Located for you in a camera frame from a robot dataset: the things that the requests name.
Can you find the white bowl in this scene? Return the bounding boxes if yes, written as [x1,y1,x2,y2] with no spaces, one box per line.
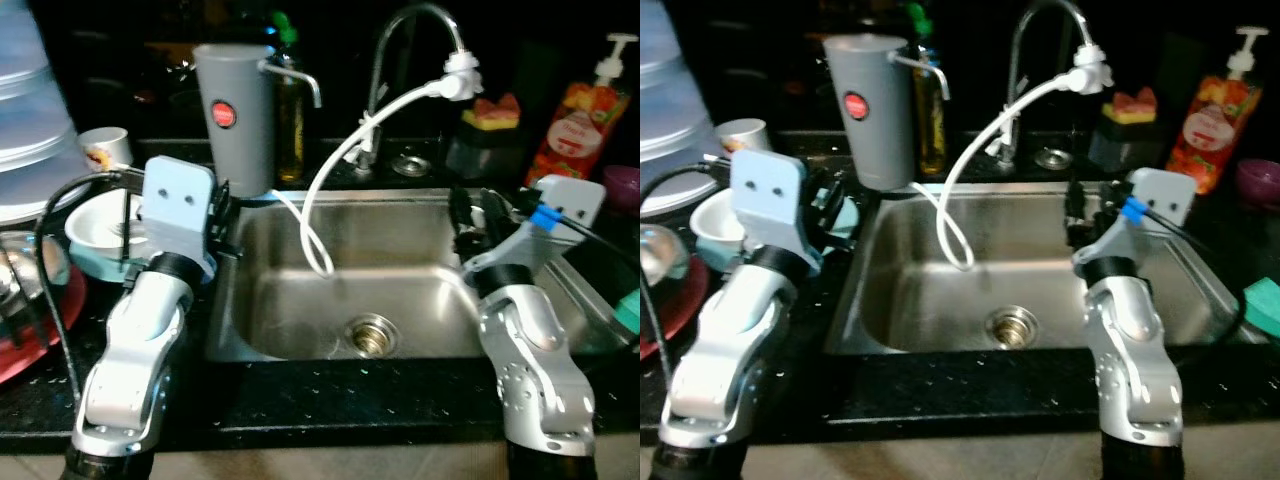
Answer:
[64,189,153,257]
[689,185,753,253]

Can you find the pink plate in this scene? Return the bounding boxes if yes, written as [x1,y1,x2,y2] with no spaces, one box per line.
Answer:
[0,265,89,387]
[640,258,713,363]

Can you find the black sponge holder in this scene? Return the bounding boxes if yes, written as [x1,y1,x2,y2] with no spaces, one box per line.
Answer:
[1087,116,1162,172]
[444,122,527,182]

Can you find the stainless steel sink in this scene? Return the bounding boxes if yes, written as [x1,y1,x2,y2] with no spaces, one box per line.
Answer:
[824,180,1253,355]
[204,187,633,364]

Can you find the white tape strip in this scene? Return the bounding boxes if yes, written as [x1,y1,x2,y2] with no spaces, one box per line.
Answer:
[984,122,1018,163]
[354,112,388,153]

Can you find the red yellow sponge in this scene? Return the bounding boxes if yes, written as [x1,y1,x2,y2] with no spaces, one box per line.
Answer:
[1102,86,1159,125]
[473,93,523,132]

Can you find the grey water filter canister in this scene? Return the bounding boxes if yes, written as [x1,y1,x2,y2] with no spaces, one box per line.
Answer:
[192,43,324,200]
[822,33,952,192]

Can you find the white printed mug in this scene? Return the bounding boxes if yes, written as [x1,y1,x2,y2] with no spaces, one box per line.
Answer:
[714,118,774,163]
[77,127,134,174]

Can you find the oil bottle green cap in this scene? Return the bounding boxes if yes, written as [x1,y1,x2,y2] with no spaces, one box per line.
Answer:
[903,2,950,177]
[268,12,308,185]

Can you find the sink drain strainer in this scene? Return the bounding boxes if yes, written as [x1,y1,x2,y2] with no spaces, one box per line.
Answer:
[345,313,400,359]
[984,304,1040,350]

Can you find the orange dish soap pump bottle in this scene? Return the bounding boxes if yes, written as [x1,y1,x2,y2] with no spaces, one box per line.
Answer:
[524,33,639,190]
[1179,27,1264,197]

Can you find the white faucet diverter adapter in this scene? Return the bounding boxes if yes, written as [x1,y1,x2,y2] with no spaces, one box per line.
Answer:
[1067,42,1115,97]
[439,50,485,102]

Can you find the purple cup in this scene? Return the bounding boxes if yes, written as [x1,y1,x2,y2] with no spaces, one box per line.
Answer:
[600,165,641,212]
[1234,158,1280,207]

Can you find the chrome gooseneck faucet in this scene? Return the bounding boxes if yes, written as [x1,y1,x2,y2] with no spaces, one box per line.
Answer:
[998,0,1097,167]
[357,2,467,173]

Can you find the green wavy sponge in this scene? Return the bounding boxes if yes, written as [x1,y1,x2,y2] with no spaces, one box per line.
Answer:
[612,288,641,335]
[1242,280,1280,337]

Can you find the translucent tiered storage container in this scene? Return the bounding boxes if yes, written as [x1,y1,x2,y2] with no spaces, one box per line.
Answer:
[0,0,87,227]
[640,0,728,217]

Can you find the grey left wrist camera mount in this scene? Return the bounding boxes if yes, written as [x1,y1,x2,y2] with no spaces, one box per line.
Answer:
[729,148,825,273]
[139,155,221,278]

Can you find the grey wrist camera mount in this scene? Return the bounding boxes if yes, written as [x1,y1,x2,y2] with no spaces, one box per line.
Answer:
[461,175,608,278]
[1071,167,1199,269]
[139,155,221,278]
[729,148,825,273]

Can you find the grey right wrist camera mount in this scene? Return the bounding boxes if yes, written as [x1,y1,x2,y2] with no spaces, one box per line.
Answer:
[1071,167,1199,269]
[461,175,608,278]

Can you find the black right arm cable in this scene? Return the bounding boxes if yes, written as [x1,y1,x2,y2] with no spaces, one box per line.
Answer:
[1120,200,1253,346]
[513,195,641,301]

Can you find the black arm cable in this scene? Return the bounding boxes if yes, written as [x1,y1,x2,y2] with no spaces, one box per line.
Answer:
[33,168,149,413]
[513,195,641,301]
[640,158,739,403]
[1120,200,1253,346]

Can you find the white flexible hose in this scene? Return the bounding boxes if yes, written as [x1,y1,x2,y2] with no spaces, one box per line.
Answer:
[908,74,1081,273]
[268,80,451,279]

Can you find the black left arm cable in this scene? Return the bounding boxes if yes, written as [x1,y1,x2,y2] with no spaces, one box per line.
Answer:
[640,158,739,403]
[33,168,149,413]

